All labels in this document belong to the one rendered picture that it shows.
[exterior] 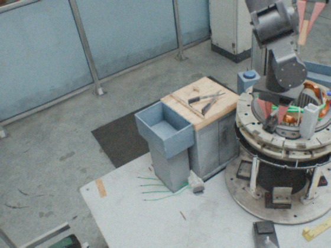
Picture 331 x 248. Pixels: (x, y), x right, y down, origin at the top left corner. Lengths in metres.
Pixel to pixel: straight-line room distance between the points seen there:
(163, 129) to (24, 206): 1.56
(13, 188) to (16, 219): 0.31
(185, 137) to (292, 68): 0.45
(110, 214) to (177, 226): 0.24
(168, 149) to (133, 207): 0.29
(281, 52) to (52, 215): 1.92
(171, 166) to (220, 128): 0.20
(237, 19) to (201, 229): 2.45
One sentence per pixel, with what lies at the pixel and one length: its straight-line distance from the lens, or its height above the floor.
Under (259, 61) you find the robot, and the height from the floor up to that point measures 1.00.
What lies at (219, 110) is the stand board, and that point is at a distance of 0.99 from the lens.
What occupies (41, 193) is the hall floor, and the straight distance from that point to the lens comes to 2.44.
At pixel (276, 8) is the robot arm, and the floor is 1.44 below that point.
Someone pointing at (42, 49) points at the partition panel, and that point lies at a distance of 2.90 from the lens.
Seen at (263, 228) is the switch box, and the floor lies 0.84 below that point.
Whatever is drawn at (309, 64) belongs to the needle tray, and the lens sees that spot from 1.27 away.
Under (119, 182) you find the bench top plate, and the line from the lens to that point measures 1.20.
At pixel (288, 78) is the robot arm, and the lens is 0.63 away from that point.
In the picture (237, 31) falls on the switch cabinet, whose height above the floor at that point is 0.36.
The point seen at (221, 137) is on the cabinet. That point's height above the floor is 0.94.
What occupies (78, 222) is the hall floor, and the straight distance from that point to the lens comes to 2.15.
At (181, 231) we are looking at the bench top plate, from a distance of 1.04.
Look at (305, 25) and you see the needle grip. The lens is 0.84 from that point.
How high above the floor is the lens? 1.67
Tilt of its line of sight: 40 degrees down
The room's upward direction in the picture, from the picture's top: 10 degrees counter-clockwise
